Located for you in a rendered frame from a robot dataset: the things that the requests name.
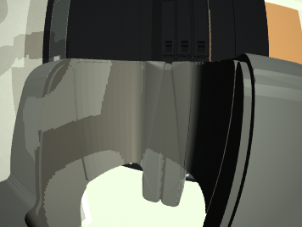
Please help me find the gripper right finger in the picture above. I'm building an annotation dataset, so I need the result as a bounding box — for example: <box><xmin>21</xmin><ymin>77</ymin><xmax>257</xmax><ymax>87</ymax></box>
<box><xmin>160</xmin><ymin>53</ymin><xmax>302</xmax><ymax>227</ymax></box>

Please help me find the black metal rack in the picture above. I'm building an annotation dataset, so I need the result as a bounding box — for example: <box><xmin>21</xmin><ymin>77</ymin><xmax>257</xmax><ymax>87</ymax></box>
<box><xmin>42</xmin><ymin>0</ymin><xmax>269</xmax><ymax>64</ymax></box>

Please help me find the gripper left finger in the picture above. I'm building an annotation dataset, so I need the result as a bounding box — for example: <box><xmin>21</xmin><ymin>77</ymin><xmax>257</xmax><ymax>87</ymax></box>
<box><xmin>0</xmin><ymin>58</ymin><xmax>170</xmax><ymax>227</ymax></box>

